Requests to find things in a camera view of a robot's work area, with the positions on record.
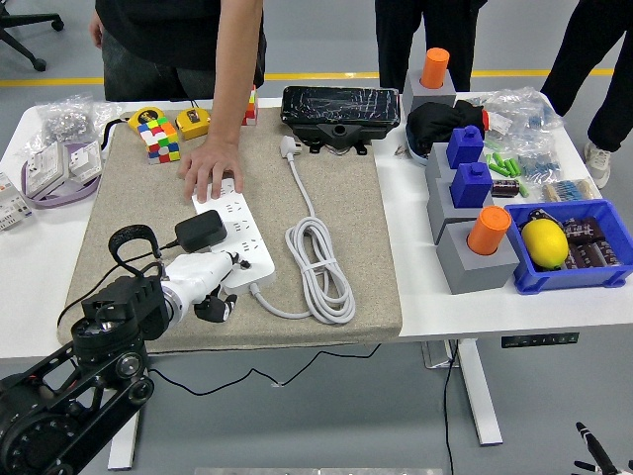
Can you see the person's left hand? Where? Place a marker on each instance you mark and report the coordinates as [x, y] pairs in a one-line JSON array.
[[212, 168]]

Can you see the white label card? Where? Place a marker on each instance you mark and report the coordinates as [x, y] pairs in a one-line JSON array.
[[499, 123]]

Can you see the white circuit breaker modules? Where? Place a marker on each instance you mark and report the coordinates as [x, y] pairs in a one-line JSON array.
[[12, 208]]

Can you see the black cloth bundle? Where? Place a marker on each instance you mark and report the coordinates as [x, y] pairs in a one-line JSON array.
[[435, 123]]

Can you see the black plug adapter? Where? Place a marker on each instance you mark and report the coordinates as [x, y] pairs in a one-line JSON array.
[[200, 230]]

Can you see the grey-brown mat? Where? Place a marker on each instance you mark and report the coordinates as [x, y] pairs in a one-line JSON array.
[[356, 208]]

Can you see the black plastic device housing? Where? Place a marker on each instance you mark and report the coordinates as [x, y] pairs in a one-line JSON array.
[[339, 106]]

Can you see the blue plastic bin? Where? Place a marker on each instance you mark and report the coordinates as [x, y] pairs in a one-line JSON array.
[[569, 279]]

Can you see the person's left forearm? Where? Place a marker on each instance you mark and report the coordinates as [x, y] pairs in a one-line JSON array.
[[235, 64]]

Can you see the red round cap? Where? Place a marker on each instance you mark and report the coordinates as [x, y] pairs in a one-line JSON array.
[[485, 120]]

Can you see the grey block with hole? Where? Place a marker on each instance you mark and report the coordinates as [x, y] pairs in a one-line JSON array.
[[477, 269], [435, 96], [436, 161], [445, 213]]

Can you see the purple tray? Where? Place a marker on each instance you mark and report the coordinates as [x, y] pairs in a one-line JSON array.
[[49, 200]]

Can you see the small metal clip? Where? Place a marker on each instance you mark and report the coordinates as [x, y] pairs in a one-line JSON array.
[[398, 151]]

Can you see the orange cylinder peg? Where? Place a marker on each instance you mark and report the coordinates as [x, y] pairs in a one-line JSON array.
[[434, 66], [488, 230]]

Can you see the blue block peg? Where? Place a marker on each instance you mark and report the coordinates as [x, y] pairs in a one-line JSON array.
[[465, 146], [471, 185]]

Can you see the black office chair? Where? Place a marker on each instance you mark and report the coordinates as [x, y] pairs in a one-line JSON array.
[[38, 63]]

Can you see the white round dish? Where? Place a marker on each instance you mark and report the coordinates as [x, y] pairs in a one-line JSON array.
[[418, 157]]

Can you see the colourful puzzle cube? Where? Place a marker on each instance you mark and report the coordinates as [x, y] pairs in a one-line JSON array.
[[158, 141], [251, 109]]

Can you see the dark brown capacitor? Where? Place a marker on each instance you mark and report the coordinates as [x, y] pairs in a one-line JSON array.
[[581, 255], [504, 188], [583, 227], [605, 252]]

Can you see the clear bag of resistors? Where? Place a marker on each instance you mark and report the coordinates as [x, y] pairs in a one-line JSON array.
[[569, 189], [539, 163], [529, 106]]

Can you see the white power strip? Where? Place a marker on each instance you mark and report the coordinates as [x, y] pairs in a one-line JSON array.
[[252, 257]]

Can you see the grey under-table control box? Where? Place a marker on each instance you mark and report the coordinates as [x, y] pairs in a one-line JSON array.
[[435, 353]]

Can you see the round yellow tape measure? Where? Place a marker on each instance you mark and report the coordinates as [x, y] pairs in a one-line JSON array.
[[143, 116]]

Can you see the white socket box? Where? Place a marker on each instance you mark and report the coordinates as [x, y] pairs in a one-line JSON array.
[[84, 158], [44, 168]]

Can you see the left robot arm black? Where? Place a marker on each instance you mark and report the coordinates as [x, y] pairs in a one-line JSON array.
[[123, 302]]

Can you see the small black object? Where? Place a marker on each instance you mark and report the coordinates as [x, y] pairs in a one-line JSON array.
[[539, 215]]

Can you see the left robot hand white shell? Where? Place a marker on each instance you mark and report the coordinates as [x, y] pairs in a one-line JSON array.
[[198, 274]]

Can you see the square yellow tape measure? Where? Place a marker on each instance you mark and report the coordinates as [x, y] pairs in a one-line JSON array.
[[192, 123]]

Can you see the yellow lemon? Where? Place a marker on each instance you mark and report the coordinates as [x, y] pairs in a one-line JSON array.
[[544, 245]]

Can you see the white table leg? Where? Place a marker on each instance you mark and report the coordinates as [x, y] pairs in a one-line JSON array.
[[126, 450], [482, 406]]

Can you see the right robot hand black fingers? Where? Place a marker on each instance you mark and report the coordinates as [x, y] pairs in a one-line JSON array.
[[593, 444]]

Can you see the person's right hand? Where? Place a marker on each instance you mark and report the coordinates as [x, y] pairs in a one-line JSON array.
[[96, 30]]

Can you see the person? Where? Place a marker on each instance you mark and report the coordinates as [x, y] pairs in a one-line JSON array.
[[578, 49], [163, 39], [395, 39]]

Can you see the clear bag of screws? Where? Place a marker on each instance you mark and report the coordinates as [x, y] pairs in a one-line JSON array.
[[64, 121]]

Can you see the black table control panel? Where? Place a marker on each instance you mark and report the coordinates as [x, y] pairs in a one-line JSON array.
[[539, 339]]

